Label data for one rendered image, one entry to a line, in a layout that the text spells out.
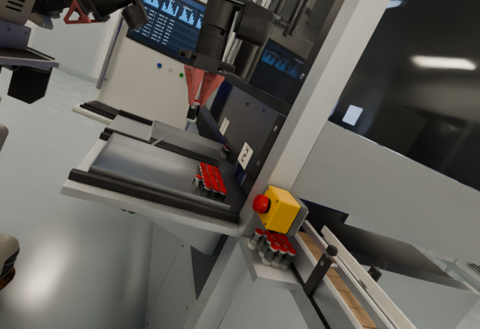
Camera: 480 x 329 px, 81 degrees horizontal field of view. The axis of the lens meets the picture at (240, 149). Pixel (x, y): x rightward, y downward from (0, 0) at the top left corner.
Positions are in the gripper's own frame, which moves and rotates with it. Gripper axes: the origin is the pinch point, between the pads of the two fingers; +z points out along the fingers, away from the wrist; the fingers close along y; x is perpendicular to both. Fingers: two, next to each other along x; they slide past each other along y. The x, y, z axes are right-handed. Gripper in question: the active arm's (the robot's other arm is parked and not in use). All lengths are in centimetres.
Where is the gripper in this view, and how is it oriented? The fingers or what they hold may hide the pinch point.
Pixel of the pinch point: (196, 102)
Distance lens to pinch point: 58.9
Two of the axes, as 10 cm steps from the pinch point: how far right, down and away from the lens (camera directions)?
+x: -4.7, -3.3, 8.2
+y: 8.3, 1.4, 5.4
